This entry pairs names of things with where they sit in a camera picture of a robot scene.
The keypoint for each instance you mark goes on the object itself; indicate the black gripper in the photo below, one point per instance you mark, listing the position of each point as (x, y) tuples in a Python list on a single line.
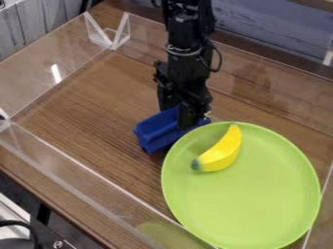
[(182, 84)]

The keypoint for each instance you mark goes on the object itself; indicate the blue plastic block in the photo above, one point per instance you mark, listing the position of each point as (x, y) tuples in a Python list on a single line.
[(158, 132)]

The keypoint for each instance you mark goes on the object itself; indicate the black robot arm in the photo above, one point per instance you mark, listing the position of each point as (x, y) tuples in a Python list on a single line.
[(189, 25)]

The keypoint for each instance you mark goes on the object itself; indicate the green plate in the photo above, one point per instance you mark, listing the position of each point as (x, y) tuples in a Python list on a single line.
[(256, 205)]

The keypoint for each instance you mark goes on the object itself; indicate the yellow toy banana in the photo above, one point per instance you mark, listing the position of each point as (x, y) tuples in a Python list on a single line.
[(223, 153)]

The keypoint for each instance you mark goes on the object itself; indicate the clear acrylic enclosure wall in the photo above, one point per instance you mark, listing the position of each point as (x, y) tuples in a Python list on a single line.
[(73, 98)]

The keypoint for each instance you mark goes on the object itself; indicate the clear acrylic corner bracket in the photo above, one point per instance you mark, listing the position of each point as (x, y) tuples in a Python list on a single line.
[(108, 37)]

